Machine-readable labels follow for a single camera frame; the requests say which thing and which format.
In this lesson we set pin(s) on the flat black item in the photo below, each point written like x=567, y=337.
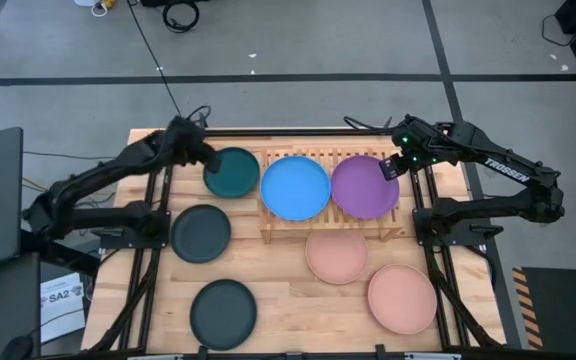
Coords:
x=168, y=2

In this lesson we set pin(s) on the white SA2 paper sheet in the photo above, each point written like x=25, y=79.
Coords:
x=63, y=310

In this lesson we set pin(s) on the blue plate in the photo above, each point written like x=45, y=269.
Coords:
x=295, y=187

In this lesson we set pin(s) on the teal plate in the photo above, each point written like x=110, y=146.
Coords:
x=235, y=175

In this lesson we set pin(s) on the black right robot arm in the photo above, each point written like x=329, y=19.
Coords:
x=508, y=170

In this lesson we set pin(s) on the black computer mouse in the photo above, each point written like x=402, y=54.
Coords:
x=18, y=349

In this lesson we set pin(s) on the dark grey side table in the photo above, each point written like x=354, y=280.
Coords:
x=13, y=300

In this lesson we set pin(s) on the black frame clamp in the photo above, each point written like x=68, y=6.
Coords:
x=386, y=126

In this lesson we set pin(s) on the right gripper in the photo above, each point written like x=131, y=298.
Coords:
x=418, y=142

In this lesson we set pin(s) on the slatted wooden shelf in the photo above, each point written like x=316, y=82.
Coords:
x=328, y=230

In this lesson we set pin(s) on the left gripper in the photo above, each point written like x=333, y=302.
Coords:
x=188, y=142

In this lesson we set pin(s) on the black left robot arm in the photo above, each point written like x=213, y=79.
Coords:
x=93, y=175

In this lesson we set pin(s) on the black metal table frame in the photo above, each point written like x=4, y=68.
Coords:
x=288, y=132

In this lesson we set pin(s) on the purple plate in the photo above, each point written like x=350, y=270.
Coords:
x=363, y=190

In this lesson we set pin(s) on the black mat with striped edge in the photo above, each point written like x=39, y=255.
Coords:
x=563, y=310

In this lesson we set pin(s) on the pink plate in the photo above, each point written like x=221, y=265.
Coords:
x=336, y=257
x=402, y=300

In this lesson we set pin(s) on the dark grey plate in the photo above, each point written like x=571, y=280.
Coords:
x=200, y=233
x=223, y=315

